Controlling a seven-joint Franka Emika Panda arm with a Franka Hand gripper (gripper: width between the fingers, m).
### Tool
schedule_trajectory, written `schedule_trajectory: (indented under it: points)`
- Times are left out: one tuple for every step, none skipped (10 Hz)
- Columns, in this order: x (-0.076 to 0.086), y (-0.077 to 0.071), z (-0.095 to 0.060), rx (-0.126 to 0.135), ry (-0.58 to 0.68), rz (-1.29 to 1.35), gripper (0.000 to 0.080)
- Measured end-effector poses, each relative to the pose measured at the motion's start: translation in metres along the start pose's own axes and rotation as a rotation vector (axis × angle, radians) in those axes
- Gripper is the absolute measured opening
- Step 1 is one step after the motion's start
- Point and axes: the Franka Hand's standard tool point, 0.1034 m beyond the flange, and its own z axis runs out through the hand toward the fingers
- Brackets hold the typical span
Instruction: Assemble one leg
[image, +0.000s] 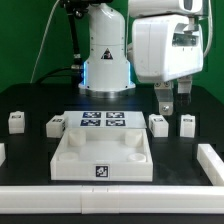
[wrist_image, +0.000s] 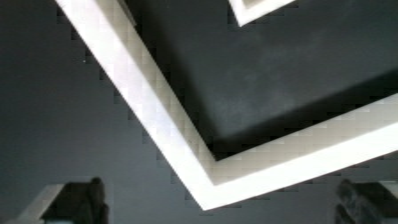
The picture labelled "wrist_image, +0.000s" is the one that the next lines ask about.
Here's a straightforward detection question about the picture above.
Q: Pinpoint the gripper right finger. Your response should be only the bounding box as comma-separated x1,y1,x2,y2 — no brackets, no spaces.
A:
334,179,398,224

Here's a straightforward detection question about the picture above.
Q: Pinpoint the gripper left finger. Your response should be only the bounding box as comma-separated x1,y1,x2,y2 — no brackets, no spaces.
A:
16,177,108,224

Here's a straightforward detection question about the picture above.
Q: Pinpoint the white square tabletop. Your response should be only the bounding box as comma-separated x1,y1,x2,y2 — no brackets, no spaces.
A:
227,0,295,26

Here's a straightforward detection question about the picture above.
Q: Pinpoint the white U-shaped obstacle fence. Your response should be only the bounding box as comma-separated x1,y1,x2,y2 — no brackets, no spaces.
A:
55,0,398,210

